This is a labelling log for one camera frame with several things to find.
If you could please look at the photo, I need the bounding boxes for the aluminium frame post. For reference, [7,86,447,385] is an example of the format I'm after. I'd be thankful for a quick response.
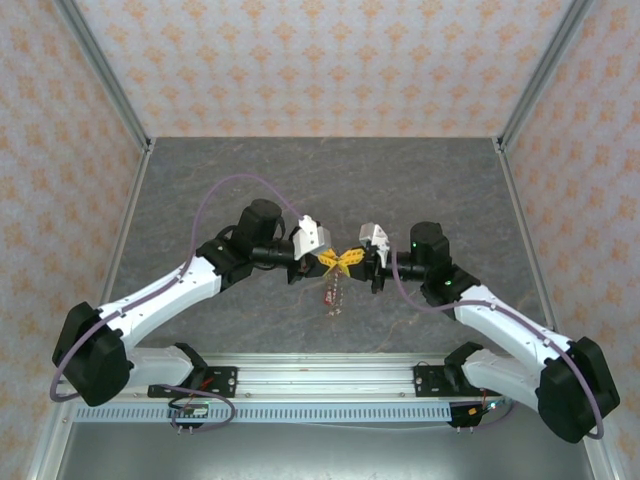
[52,0,154,154]
[492,0,596,154]

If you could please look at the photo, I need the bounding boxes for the grey metal front panel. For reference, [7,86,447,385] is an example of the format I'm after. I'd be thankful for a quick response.
[54,422,597,480]

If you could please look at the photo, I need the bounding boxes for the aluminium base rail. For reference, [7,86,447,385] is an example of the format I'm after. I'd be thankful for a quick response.
[127,352,484,401]

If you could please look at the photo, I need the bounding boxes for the aluminium table side rail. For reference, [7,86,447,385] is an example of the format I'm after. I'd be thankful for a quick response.
[25,144,157,480]
[493,142,624,480]

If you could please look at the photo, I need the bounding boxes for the slotted grey cable duct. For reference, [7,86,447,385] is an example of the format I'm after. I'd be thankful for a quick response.
[74,402,454,424]

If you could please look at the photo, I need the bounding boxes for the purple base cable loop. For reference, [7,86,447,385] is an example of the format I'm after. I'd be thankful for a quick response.
[159,382,238,434]

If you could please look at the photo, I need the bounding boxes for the small green controller board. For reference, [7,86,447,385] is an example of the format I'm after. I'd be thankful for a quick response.
[467,399,502,419]
[167,401,212,420]

